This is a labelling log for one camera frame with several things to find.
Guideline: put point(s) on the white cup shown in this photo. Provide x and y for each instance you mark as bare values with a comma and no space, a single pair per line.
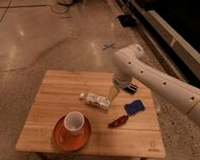
74,122

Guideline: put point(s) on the orange plate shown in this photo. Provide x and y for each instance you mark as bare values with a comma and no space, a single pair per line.
66,141

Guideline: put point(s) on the blue sponge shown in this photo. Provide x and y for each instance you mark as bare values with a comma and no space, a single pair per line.
133,107

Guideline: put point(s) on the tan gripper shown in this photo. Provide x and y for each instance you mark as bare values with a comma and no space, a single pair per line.
113,92

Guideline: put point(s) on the black floor mat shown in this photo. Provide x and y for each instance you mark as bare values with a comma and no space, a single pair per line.
126,20

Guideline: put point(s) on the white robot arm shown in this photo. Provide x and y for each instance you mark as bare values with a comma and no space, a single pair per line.
128,66

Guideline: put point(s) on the black rectangular block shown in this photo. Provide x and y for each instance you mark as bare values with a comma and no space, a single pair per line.
131,88

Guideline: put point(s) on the wooden table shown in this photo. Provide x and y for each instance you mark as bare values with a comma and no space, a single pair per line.
59,94

